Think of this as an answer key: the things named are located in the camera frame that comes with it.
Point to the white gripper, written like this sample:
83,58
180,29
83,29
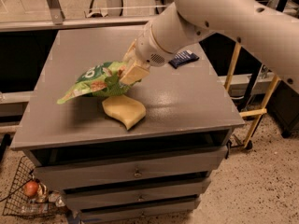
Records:
149,51

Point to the green rice chip bag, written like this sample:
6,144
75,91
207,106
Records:
102,80

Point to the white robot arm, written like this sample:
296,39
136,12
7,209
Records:
270,36

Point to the yellow wavy sponge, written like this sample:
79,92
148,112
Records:
124,109

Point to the dark blue snack bar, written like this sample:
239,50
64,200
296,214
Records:
182,58

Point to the grey drawer cabinet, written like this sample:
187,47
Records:
105,170

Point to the top drawer round knob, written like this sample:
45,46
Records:
137,174

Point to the red apple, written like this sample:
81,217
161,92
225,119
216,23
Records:
30,189

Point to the metal guard rail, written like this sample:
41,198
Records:
19,26

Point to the yellow wooden ladder frame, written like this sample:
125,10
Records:
256,114

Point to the black wire basket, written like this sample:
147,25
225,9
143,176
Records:
19,204

